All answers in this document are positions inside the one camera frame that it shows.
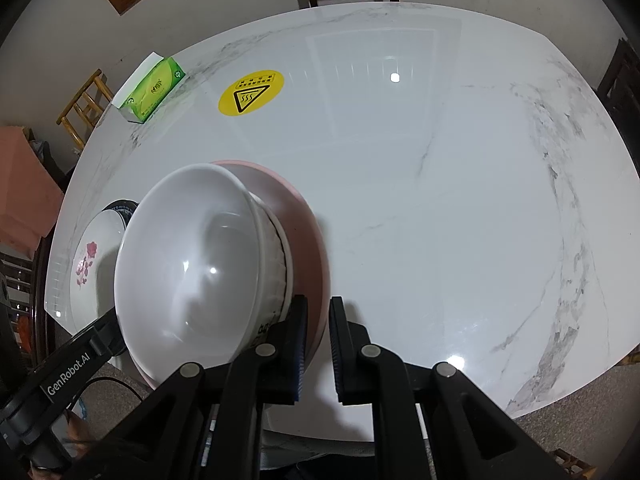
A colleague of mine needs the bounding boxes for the white ribbed bowl blue print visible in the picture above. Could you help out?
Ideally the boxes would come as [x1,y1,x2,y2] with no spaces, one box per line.
[113,161,294,384]

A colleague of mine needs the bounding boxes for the person's left hand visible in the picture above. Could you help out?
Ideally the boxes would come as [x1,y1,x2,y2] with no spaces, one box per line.
[28,400,98,480]

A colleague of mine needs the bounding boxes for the light bamboo chair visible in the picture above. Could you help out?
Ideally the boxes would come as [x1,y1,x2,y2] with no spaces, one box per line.
[55,70,114,153]

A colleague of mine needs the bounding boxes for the dark wooden side chair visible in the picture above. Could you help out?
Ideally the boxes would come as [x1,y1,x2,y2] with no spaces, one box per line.
[597,39,639,152]

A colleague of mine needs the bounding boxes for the pink bowl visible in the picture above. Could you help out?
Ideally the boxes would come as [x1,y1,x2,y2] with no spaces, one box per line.
[130,159,332,391]

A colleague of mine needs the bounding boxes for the green tissue pack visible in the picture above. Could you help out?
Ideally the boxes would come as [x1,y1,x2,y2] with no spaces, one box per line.
[111,52,186,124]

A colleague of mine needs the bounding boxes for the yellow warning sticker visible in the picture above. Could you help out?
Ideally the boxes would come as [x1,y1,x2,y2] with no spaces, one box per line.
[218,70,284,117]

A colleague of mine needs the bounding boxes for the white plate red flowers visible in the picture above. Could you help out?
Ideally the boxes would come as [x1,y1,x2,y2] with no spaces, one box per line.
[70,209,126,330]

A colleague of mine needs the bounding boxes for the dark wooden bench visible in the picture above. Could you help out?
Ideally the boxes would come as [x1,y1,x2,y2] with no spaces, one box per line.
[1,233,55,368]

